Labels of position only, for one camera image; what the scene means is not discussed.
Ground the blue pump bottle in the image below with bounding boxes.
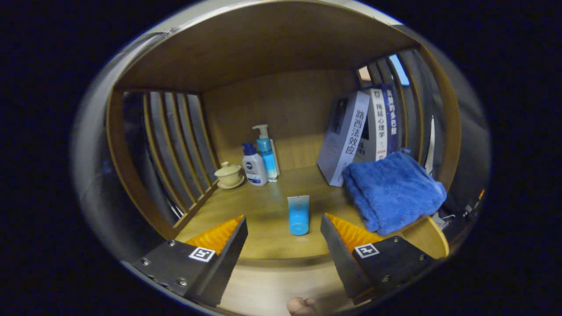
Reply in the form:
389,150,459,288
252,124,280,183

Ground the blue folded towel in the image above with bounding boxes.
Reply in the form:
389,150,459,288
342,148,447,237

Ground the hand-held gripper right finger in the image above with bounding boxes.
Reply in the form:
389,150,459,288
320,214,436,305

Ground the black device with orange tip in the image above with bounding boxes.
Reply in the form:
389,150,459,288
432,189,486,246

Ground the dark blue book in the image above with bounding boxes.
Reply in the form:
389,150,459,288
381,84,400,154

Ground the white spine book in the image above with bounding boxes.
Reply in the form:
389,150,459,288
353,88,389,163

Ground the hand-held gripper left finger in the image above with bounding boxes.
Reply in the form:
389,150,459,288
121,215,249,308

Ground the white bottle with blue cap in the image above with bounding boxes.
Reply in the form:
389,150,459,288
241,143,268,187

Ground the beige lidded teacup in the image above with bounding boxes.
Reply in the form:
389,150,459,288
214,162,245,190

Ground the wooden countertop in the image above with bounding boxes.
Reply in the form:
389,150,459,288
175,165,450,260

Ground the grey book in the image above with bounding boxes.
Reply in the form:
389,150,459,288
317,91,371,187

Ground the blue squeeze tube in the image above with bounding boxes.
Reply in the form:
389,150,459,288
288,195,310,236

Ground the wooden cabinet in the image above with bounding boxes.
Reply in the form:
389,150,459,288
105,0,461,246

